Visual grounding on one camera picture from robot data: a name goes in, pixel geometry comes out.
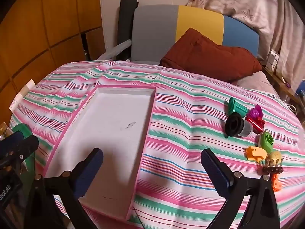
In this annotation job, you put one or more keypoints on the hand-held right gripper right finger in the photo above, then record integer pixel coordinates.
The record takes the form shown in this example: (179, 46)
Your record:
(216, 171)

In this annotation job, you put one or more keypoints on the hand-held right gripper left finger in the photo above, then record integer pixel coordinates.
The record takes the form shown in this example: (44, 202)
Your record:
(88, 171)

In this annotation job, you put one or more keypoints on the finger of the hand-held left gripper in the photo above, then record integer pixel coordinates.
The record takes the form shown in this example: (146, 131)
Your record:
(13, 138)
(26, 146)

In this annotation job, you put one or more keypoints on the pink rimmed white tray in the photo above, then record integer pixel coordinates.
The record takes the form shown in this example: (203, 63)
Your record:
(109, 136)

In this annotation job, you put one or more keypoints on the orange toy piece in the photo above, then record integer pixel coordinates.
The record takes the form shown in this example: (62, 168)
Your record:
(255, 153)

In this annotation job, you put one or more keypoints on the black filter cup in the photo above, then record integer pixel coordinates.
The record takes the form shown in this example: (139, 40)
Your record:
(236, 125)

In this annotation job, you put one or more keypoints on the brown toothed comb toy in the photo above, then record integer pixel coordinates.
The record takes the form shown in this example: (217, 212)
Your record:
(272, 170)

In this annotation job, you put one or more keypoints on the green white plug device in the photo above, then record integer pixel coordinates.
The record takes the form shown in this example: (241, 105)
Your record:
(266, 142)

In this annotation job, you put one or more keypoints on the green plastic object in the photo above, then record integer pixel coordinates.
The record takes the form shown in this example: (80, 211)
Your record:
(28, 165)

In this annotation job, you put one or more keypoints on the white mattress corner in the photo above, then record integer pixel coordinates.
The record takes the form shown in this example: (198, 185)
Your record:
(21, 93)

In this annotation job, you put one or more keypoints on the red metallic cylinder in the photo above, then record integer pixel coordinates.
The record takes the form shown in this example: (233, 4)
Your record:
(253, 125)

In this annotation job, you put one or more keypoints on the pale yellow egg toy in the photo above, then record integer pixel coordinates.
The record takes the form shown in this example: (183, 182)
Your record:
(274, 156)

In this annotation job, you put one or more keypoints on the small orange perforated piece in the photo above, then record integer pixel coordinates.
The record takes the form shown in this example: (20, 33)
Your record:
(276, 183)

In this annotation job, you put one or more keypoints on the pink green striped blanket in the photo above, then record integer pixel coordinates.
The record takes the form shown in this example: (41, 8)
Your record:
(185, 114)

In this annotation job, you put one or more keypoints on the red block toy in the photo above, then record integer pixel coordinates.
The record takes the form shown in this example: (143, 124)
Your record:
(261, 122)

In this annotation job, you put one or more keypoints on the green flanged cylinder toy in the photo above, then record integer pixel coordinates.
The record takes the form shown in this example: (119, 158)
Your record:
(238, 108)

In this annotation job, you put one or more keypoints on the purple grape toy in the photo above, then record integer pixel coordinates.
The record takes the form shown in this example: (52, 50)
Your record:
(255, 111)

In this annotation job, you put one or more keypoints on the pale pink pillow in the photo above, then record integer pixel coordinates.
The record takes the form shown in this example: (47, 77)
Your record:
(256, 83)

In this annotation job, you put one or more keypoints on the wooden side table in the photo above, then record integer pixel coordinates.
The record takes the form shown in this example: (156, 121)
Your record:
(281, 85)

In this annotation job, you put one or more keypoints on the blue round object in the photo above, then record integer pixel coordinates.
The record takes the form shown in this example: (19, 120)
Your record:
(301, 91)

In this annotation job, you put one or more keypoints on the brown pillow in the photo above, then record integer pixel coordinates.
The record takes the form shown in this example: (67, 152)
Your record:
(209, 54)

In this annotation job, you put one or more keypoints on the white carton box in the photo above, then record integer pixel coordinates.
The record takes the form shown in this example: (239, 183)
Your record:
(273, 60)

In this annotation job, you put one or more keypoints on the wooden wardrobe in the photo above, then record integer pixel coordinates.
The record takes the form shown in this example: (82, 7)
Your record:
(47, 16)

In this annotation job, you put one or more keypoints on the grey yellow blue headboard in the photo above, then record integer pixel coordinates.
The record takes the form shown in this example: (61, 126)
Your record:
(152, 33)

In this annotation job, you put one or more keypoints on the black rolled mat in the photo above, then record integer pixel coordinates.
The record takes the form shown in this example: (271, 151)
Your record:
(125, 21)

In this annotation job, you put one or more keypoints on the pale starfish print curtain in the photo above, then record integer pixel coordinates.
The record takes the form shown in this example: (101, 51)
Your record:
(250, 2)

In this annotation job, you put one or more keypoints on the white bed rail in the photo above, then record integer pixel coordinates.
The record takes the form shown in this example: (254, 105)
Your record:
(114, 49)

